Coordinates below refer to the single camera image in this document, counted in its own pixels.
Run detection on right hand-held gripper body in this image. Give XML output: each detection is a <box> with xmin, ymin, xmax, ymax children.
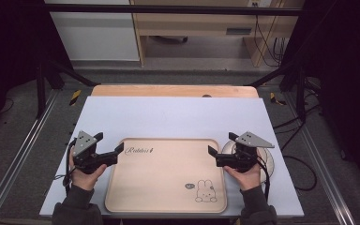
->
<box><xmin>216</xmin><ymin>130</ymin><xmax>276</xmax><ymax>173</ymax></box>

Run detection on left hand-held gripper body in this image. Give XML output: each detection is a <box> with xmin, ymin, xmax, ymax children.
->
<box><xmin>72</xmin><ymin>130</ymin><xmax>119</xmax><ymax>174</ymax></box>

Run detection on person's right hand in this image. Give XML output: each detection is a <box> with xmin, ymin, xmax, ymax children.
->
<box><xmin>223</xmin><ymin>162</ymin><xmax>262</xmax><ymax>191</ymax></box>

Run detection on person's left hand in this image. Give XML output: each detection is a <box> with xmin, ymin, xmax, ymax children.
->
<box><xmin>68</xmin><ymin>146</ymin><xmax>109</xmax><ymax>191</ymax></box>

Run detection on white round plate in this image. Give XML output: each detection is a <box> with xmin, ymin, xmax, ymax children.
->
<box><xmin>221</xmin><ymin>139</ymin><xmax>276</xmax><ymax>185</ymax></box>

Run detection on yellow black floor tape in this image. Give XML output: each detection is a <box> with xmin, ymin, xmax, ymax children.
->
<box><xmin>68</xmin><ymin>89</ymin><xmax>83</xmax><ymax>107</ymax></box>
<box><xmin>269</xmin><ymin>92</ymin><xmax>288</xmax><ymax>106</ymax></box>

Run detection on wooden tray with rabbit print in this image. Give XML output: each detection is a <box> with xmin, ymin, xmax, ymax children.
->
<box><xmin>104</xmin><ymin>137</ymin><xmax>228</xmax><ymax>214</ymax></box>

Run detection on pale lilac table sheet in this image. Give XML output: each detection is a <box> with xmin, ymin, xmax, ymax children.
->
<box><xmin>39</xmin><ymin>96</ymin><xmax>305</xmax><ymax>218</ymax></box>

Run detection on black metal stand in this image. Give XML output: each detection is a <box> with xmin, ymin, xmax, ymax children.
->
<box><xmin>248</xmin><ymin>59</ymin><xmax>308</xmax><ymax>122</ymax></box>
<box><xmin>35</xmin><ymin>57</ymin><xmax>98</xmax><ymax>119</ymax></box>

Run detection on wooden table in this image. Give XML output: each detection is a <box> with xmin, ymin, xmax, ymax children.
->
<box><xmin>91</xmin><ymin>84</ymin><xmax>260</xmax><ymax>98</ymax></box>

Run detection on white cabinet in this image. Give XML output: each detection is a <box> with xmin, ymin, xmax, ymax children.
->
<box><xmin>44</xmin><ymin>0</ymin><xmax>141</xmax><ymax>62</ymax></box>

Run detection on wooden desk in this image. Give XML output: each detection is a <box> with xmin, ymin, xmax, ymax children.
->
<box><xmin>128</xmin><ymin>0</ymin><xmax>306</xmax><ymax>68</ymax></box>

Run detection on black curtain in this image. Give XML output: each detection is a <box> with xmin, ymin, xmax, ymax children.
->
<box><xmin>285</xmin><ymin>0</ymin><xmax>360</xmax><ymax>188</ymax></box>
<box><xmin>0</xmin><ymin>0</ymin><xmax>73</xmax><ymax>139</ymax></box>

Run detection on left hand-held gripper cable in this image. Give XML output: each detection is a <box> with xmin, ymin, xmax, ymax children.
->
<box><xmin>62</xmin><ymin>139</ymin><xmax>77</xmax><ymax>197</ymax></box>

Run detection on hand-held gripper cable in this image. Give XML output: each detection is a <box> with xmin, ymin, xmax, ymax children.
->
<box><xmin>62</xmin><ymin>139</ymin><xmax>77</xmax><ymax>197</ymax></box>
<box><xmin>255</xmin><ymin>154</ymin><xmax>272</xmax><ymax>202</ymax></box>

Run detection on right hand-held gripper cable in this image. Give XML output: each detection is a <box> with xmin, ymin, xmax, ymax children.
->
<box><xmin>255</xmin><ymin>154</ymin><xmax>272</xmax><ymax>202</ymax></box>

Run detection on aluminium floor rail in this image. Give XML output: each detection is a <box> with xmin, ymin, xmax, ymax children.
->
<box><xmin>281</xmin><ymin>93</ymin><xmax>357</xmax><ymax>225</ymax></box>
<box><xmin>0</xmin><ymin>88</ymin><xmax>60</xmax><ymax>225</ymax></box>

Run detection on black floor cable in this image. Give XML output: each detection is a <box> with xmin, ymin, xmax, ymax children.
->
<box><xmin>273</xmin><ymin>102</ymin><xmax>323</xmax><ymax>192</ymax></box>

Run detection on black hanging cables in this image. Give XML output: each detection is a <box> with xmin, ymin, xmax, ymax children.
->
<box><xmin>253</xmin><ymin>14</ymin><xmax>288</xmax><ymax>68</ymax></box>

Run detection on black horizontal frame bar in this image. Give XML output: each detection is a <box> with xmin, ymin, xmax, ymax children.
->
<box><xmin>43</xmin><ymin>3</ymin><xmax>304</xmax><ymax>17</ymax></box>

